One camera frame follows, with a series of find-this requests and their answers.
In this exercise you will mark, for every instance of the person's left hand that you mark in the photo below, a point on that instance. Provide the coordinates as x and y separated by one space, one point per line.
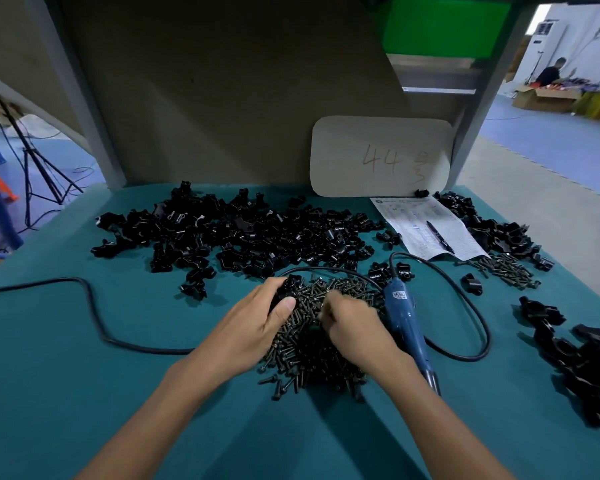
240 329

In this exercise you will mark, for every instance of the person's right hand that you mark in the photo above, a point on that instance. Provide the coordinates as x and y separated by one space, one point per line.
360 334

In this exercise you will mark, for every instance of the person's left thumb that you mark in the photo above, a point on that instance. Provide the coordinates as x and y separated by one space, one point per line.
281 314

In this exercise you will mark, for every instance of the person's right fingers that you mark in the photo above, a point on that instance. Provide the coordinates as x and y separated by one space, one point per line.
334 307

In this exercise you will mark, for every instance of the black pipe clamp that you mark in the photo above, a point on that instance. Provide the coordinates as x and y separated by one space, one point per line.
401 269
379 274
472 284
290 287

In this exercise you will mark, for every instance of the person's left forearm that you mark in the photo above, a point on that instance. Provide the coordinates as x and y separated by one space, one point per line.
165 419

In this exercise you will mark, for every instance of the person's right forearm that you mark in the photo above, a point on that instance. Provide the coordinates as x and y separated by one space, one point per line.
440 424

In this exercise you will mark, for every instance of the large heap of black screws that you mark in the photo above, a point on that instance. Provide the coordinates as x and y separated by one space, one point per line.
305 349

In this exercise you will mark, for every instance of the blue electric screwdriver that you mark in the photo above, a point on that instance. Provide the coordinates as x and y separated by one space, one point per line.
402 314

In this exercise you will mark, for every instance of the wide pile of black clamps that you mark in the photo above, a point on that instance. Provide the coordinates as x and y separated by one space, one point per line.
240 229

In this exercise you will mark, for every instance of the black pen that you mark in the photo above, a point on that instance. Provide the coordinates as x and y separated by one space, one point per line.
439 235

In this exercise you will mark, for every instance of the printed paper sheet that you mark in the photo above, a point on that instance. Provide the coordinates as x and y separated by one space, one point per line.
430 212

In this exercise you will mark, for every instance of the rounded cardboard sign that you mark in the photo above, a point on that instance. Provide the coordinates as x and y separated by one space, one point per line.
370 154

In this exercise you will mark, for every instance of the small heap of black screws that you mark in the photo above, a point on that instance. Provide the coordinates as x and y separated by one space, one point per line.
505 269

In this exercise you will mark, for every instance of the brown back board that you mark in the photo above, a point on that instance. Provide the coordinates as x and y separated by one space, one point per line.
230 84

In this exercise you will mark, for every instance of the teal table cover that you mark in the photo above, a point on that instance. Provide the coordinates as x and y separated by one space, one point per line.
55 394

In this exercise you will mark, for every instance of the black tripod stand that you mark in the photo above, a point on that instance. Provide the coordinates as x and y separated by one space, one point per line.
40 164

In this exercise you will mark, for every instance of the open cardboard box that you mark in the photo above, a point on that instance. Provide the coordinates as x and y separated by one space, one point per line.
542 100

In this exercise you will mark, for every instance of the green panel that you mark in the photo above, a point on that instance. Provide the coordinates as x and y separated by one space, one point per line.
440 24

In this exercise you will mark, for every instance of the white standing air conditioner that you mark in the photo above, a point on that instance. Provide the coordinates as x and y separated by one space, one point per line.
537 49

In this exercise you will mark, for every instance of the yellow crate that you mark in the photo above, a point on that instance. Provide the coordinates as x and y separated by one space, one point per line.
595 105

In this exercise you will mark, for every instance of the grey metal frame post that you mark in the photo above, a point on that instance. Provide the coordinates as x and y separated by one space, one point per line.
490 94
75 94

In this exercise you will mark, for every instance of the blue tube frame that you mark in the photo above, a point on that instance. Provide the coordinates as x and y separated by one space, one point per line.
2 209

